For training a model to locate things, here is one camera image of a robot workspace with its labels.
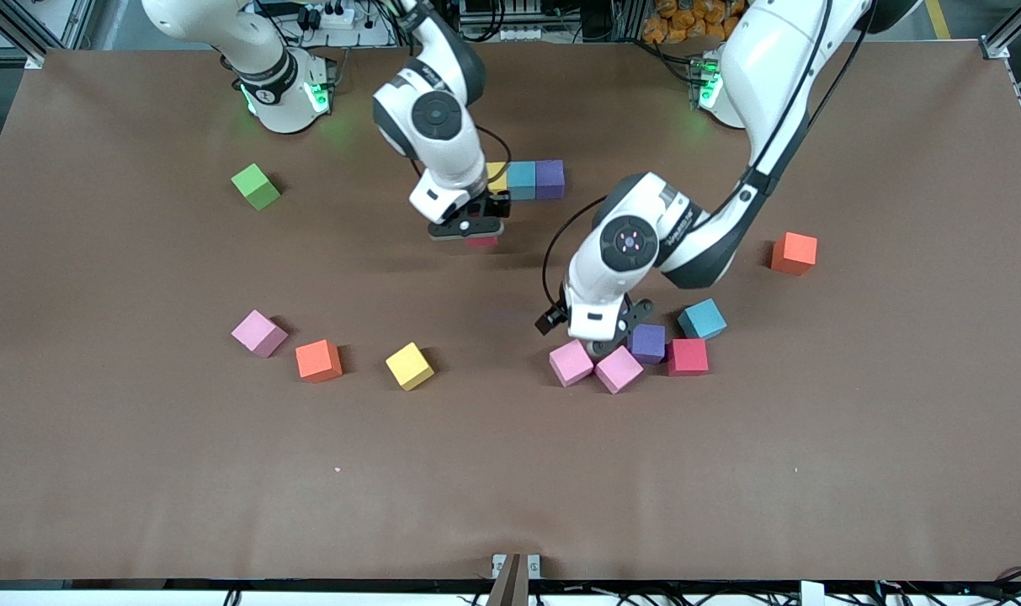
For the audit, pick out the purple foam cube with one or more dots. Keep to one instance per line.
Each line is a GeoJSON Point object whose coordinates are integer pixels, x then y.
{"type": "Point", "coordinates": [550, 177]}
{"type": "Point", "coordinates": [649, 345]}

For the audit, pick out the green foam cube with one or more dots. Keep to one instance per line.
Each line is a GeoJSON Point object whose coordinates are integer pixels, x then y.
{"type": "Point", "coordinates": [256, 187]}

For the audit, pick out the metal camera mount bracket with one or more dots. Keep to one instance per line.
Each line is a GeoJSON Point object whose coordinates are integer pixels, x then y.
{"type": "Point", "coordinates": [515, 572]}

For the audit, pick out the aluminium frame rail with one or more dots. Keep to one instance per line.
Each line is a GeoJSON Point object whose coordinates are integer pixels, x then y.
{"type": "Point", "coordinates": [13, 34]}
{"type": "Point", "coordinates": [994, 49]}

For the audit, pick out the pink foam cube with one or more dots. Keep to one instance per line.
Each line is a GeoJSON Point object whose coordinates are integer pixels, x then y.
{"type": "Point", "coordinates": [571, 364]}
{"type": "Point", "coordinates": [619, 371]}
{"type": "Point", "coordinates": [259, 333]}

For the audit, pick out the blue foam cube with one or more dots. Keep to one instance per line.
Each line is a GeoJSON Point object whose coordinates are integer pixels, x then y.
{"type": "Point", "coordinates": [702, 319]}
{"type": "Point", "coordinates": [522, 178]}

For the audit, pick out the brown table cover sheet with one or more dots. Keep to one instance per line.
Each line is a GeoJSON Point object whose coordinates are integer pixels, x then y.
{"type": "Point", "coordinates": [510, 488]}

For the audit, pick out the yellow foam cube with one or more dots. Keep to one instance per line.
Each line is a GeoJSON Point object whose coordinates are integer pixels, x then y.
{"type": "Point", "coordinates": [409, 366]}
{"type": "Point", "coordinates": [499, 178]}

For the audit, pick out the white power strip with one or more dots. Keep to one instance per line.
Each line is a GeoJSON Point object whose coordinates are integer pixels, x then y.
{"type": "Point", "coordinates": [523, 34]}
{"type": "Point", "coordinates": [337, 15]}

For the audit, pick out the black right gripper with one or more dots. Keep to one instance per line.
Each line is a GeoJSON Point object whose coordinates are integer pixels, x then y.
{"type": "Point", "coordinates": [495, 204]}

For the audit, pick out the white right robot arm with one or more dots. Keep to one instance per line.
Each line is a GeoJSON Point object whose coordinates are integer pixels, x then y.
{"type": "Point", "coordinates": [443, 160]}

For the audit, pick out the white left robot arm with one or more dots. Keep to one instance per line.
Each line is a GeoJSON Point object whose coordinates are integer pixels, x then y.
{"type": "Point", "coordinates": [771, 67]}

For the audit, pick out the orange bagged items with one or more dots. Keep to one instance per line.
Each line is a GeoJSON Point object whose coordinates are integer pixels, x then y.
{"type": "Point", "coordinates": [687, 21]}

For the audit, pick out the red foam cube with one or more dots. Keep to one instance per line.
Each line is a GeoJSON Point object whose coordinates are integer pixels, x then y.
{"type": "Point", "coordinates": [481, 243]}
{"type": "Point", "coordinates": [688, 357]}

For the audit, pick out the orange foam cube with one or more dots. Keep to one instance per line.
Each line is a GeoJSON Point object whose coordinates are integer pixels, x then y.
{"type": "Point", "coordinates": [318, 361]}
{"type": "Point", "coordinates": [794, 253]}

